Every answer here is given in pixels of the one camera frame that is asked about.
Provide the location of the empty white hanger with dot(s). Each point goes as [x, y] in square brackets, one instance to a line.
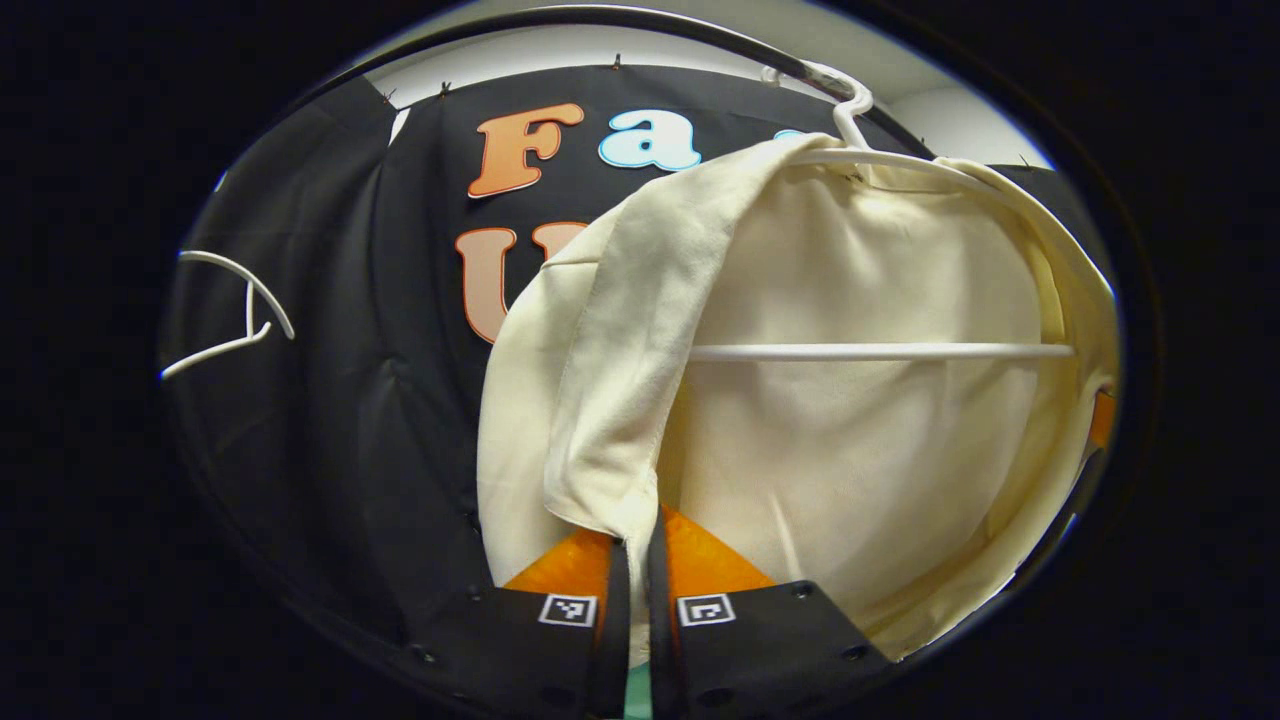
[248, 310]

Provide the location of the cream button shirt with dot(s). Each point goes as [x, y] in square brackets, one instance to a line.
[850, 450]

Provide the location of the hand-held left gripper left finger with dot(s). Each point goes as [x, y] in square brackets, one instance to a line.
[615, 640]

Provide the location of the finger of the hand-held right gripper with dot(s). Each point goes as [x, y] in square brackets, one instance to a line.
[1102, 420]

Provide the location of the black backdrop cloth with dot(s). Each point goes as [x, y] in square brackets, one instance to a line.
[350, 400]

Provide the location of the white hanger with hook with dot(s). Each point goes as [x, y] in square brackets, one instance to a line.
[880, 351]

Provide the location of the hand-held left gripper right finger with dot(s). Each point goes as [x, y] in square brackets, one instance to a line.
[662, 650]

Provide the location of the black clothes rack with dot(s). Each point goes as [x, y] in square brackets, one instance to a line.
[720, 38]

